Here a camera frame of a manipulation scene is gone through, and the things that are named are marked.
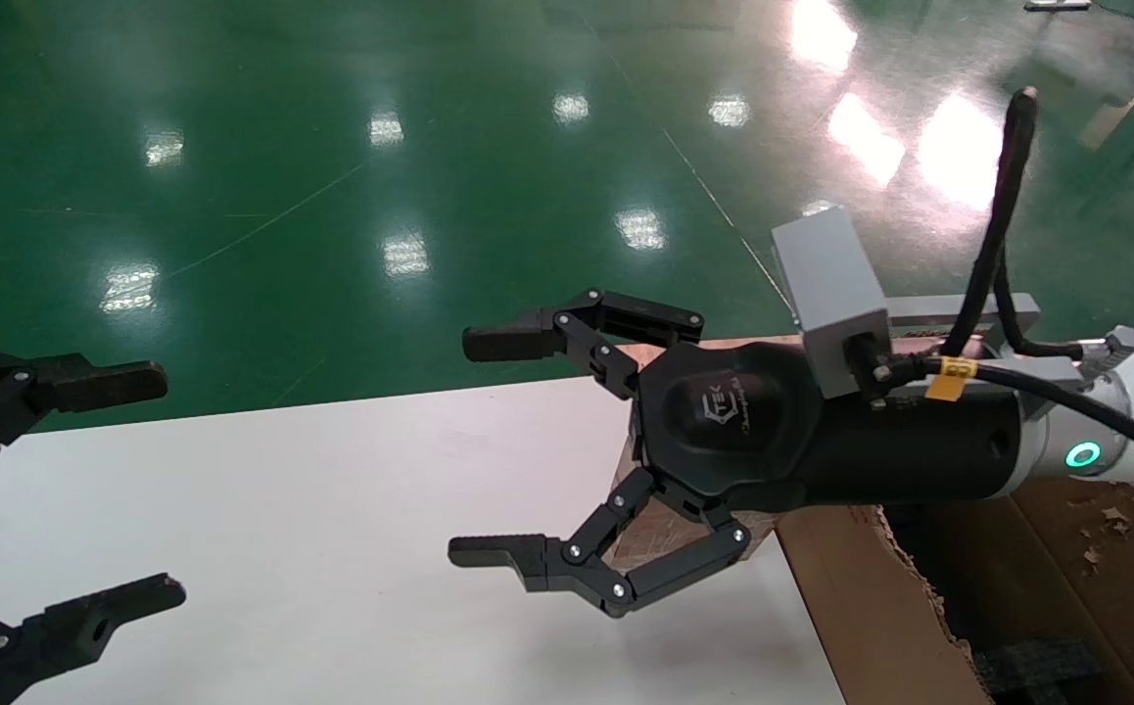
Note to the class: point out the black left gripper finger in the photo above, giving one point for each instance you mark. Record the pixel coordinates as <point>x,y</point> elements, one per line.
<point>68,384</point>
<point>68,627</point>

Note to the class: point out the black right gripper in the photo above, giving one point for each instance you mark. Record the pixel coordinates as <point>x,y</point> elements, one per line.
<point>743,421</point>

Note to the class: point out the big torn cardboard box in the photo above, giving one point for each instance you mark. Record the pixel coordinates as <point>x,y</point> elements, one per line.
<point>861,607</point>

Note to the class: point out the black foam block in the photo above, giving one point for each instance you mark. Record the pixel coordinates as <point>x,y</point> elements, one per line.
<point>1037,676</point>

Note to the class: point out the grey stand base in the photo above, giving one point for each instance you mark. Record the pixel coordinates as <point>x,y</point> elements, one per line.
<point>1057,5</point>

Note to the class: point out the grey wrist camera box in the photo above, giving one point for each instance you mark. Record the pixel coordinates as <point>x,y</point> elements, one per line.
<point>831,284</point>

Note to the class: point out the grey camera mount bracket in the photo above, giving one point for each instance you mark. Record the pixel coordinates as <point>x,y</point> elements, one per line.
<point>939,311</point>

